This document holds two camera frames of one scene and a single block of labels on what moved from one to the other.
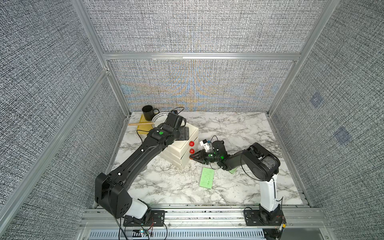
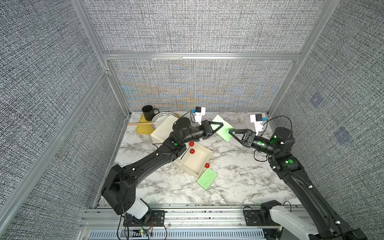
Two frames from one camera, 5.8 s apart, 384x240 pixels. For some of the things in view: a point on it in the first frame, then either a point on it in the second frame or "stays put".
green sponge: (233, 170) to (224, 131)
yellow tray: (144, 129) stays put
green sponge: (207, 177) stays put
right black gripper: (201, 154) to (251, 140)
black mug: (149, 112) stays put
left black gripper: (184, 133) to (205, 129)
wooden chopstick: (140, 123) stays put
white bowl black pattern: (159, 118) stays put
